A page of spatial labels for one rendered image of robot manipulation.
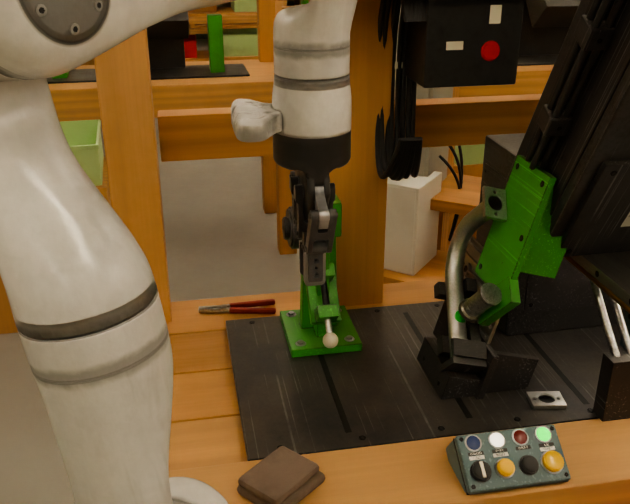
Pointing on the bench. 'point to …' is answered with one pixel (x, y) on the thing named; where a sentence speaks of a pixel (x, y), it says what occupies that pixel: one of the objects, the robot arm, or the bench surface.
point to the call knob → (481, 470)
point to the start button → (553, 461)
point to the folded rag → (280, 478)
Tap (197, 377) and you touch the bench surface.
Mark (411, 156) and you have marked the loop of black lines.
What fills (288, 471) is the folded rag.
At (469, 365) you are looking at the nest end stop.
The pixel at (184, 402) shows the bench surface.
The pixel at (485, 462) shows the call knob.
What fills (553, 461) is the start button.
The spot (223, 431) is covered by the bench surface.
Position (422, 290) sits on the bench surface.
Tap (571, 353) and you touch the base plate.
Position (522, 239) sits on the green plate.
